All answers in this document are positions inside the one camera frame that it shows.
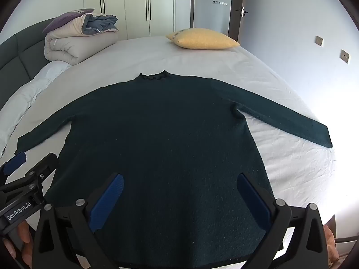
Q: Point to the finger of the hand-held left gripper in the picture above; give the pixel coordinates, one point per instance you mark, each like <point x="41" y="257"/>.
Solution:
<point x="15" y="162"/>
<point x="45" y="166"/>

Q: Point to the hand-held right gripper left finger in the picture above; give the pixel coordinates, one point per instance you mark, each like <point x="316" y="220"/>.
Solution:
<point x="108" y="201"/>

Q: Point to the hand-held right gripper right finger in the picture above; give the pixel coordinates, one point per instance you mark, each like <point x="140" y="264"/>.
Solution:
<point x="252" y="199"/>

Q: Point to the dark green sweater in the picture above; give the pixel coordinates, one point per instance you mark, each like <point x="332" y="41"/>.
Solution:
<point x="162" y="134"/>

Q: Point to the person's left hand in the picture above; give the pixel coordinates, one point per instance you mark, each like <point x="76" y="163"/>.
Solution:
<point x="23" y="234"/>

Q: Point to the white pillow by headboard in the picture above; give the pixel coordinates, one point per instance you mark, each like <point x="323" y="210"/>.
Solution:
<point x="33" y="86"/>

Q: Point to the brown wooden furniture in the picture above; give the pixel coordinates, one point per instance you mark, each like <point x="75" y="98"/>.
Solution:
<point x="332" y="241"/>

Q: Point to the dark green padded headboard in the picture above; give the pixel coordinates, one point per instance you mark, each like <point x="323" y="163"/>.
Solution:
<point x="16" y="53"/>

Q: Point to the folded beige duvet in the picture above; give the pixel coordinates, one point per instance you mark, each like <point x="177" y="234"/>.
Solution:
<point x="70" y="47"/>

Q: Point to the bed with white sheet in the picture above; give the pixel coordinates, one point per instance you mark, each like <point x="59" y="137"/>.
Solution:
<point x="202" y="61"/>

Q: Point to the purple pillow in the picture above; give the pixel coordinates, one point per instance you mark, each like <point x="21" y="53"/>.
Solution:
<point x="67" y="19"/>

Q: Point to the blue-grey blanket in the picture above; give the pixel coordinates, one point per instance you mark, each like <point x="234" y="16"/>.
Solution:
<point x="99" y="22"/>

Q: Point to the yellow pillow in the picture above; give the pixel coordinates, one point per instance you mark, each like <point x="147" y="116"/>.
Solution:
<point x="204" y="39"/>

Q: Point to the cream wardrobe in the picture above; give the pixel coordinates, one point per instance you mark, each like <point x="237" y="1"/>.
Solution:
<point x="131" y="5"/>

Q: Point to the brass wall switch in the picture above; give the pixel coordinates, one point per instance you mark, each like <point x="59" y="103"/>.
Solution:
<point x="319" y="41"/>
<point x="345" y="56"/>

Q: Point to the wall switch panel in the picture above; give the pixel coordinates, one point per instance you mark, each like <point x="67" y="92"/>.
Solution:
<point x="219" y="3"/>

